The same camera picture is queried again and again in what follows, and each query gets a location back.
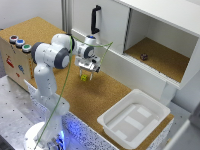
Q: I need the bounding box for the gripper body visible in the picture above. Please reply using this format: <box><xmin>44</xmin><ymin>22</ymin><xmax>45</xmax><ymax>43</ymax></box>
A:
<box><xmin>74</xmin><ymin>55</ymin><xmax>102</xmax><ymax>74</ymax></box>

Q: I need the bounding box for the yellow block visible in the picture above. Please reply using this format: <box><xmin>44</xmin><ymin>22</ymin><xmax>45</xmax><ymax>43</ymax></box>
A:
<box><xmin>80</xmin><ymin>74</ymin><xmax>89</xmax><ymax>81</ymax></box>

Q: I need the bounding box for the purple block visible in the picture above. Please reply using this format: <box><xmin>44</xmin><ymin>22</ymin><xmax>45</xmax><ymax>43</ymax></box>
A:
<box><xmin>140</xmin><ymin>53</ymin><xmax>149</xmax><ymax>61</ymax></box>

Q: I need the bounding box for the white sliding door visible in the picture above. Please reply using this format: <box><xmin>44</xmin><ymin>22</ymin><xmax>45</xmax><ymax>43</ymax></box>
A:
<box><xmin>72</xmin><ymin>0</ymin><xmax>131</xmax><ymax>54</ymax></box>

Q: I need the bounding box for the green button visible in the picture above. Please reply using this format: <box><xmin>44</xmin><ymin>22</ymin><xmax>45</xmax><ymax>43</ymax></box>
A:
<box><xmin>21</xmin><ymin>43</ymin><xmax>33</xmax><ymax>54</ymax></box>

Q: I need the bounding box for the wooden drawer box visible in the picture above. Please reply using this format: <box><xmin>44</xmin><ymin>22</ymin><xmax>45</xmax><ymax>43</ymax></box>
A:
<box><xmin>0</xmin><ymin>16</ymin><xmax>67</xmax><ymax>93</ymax></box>

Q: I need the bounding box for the white plastic box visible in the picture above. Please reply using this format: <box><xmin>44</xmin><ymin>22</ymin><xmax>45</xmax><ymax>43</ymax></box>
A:
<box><xmin>96</xmin><ymin>88</ymin><xmax>172</xmax><ymax>150</ymax></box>

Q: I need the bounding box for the blue button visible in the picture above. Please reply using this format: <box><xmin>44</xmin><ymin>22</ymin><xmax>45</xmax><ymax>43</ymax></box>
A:
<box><xmin>15</xmin><ymin>38</ymin><xmax>26</xmax><ymax>48</ymax></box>

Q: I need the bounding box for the white cabinet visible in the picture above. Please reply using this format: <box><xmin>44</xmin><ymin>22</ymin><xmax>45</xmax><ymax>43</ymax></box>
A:
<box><xmin>70</xmin><ymin>0</ymin><xmax>200</xmax><ymax>107</ymax></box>

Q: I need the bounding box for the red button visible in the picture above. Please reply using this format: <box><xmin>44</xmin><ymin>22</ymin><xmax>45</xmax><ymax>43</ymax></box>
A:
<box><xmin>9</xmin><ymin>34</ymin><xmax>19</xmax><ymax>44</ymax></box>

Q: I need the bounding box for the green cable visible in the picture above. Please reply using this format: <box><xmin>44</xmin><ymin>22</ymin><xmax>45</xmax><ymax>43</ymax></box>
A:
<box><xmin>33</xmin><ymin>34</ymin><xmax>114</xmax><ymax>150</ymax></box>

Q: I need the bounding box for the black door handle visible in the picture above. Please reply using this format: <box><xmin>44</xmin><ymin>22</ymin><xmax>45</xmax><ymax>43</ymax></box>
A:
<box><xmin>90</xmin><ymin>4</ymin><xmax>102</xmax><ymax>36</ymax></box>

